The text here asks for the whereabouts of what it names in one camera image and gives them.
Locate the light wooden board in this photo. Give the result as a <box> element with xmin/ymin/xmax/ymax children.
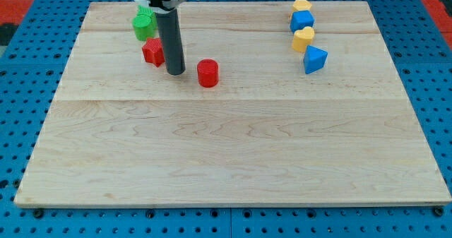
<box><xmin>15</xmin><ymin>1</ymin><xmax>451</xmax><ymax>208</ymax></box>

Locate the yellow hexagon block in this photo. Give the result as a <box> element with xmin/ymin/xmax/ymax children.
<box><xmin>291</xmin><ymin>0</ymin><xmax>312</xmax><ymax>14</ymax></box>

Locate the red cylinder block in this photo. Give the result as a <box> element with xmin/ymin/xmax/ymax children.
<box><xmin>197</xmin><ymin>59</ymin><xmax>219</xmax><ymax>88</ymax></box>

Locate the green cylinder block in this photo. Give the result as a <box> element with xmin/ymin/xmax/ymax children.
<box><xmin>132</xmin><ymin>15</ymin><xmax>156</xmax><ymax>41</ymax></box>

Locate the blue triangle block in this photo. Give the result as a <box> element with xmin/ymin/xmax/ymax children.
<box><xmin>303</xmin><ymin>45</ymin><xmax>328</xmax><ymax>74</ymax></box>

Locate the blue cube block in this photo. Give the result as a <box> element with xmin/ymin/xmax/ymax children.
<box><xmin>290</xmin><ymin>11</ymin><xmax>315</xmax><ymax>32</ymax></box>

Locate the yellow heart block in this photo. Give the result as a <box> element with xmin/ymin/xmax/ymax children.
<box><xmin>292</xmin><ymin>26</ymin><xmax>315</xmax><ymax>53</ymax></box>

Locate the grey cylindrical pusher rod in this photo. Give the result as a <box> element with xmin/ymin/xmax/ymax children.
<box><xmin>156</xmin><ymin>9</ymin><xmax>186</xmax><ymax>76</ymax></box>

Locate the red star block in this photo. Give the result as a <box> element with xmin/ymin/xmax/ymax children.
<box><xmin>142</xmin><ymin>38</ymin><xmax>165</xmax><ymax>67</ymax></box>

